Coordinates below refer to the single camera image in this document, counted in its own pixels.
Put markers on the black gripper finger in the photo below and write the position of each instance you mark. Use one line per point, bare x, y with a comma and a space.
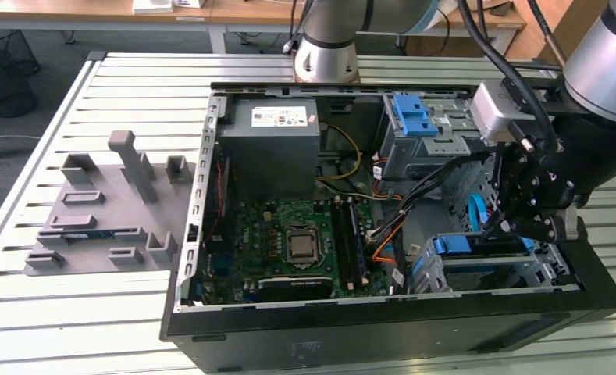
547, 228
519, 179

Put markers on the hard disk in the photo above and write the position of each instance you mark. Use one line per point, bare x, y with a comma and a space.
457, 244

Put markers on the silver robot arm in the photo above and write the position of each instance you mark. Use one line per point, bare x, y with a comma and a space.
323, 58

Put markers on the grey metal disk bay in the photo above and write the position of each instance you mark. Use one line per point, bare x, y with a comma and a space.
495, 261

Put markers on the grey metal drive cage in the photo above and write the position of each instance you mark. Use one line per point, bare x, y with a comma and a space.
407, 156

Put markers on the wooden cabinet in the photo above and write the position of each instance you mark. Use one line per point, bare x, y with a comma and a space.
519, 43

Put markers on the installed RAM stick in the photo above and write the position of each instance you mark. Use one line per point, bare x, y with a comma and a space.
361, 254

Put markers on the brown cardboard piece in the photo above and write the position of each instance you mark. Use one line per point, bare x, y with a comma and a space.
501, 8

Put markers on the silver CPU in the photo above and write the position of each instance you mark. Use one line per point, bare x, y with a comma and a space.
301, 246

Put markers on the grey power supply unit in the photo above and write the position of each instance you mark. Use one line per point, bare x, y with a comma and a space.
271, 164

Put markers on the black open PC case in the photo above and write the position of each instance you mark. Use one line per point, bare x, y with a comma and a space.
339, 343

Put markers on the black graphics card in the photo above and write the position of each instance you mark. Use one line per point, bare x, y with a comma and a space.
294, 289

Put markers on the green motherboard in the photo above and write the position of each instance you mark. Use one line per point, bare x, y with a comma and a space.
255, 218

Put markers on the white box blue print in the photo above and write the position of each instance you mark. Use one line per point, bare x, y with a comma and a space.
190, 3

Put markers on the grey parts rack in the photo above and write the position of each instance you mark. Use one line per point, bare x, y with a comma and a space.
115, 211

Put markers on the RAM stick on rack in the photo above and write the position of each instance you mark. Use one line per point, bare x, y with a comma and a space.
86, 236

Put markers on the wooden desk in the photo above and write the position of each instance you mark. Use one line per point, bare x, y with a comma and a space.
115, 17

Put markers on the black mesh waste basket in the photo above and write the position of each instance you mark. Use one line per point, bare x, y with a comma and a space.
6, 78

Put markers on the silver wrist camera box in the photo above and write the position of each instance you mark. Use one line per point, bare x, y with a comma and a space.
493, 109

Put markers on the blue plastic drive bracket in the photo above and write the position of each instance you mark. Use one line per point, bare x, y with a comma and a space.
409, 107

